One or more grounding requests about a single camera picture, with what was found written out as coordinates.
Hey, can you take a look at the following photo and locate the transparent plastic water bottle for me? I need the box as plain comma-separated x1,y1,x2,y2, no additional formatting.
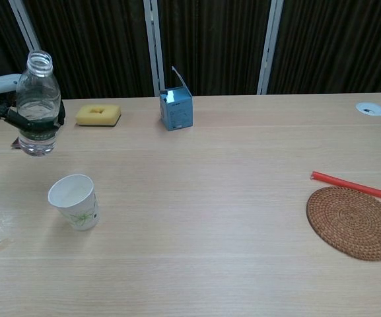
15,50,62,157

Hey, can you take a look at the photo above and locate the white paper cup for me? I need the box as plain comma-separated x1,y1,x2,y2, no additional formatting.
48,174,100,232

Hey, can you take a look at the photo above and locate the yellow sponge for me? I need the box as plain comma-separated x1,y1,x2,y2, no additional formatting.
75,104,122,127

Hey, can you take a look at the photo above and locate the open blue cardboard box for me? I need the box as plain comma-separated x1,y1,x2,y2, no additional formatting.
158,65,194,132

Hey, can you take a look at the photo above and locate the red pencil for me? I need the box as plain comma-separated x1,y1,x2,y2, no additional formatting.
310,170,381,203

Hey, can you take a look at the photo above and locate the round woven rattan coaster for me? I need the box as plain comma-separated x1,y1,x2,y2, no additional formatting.
306,186,381,262

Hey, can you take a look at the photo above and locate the grey partition post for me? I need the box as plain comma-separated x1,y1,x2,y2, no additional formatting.
8,0,42,53
256,0,284,96
143,0,165,97

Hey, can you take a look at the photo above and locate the white table cable grommet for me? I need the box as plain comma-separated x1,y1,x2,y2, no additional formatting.
355,102,381,117

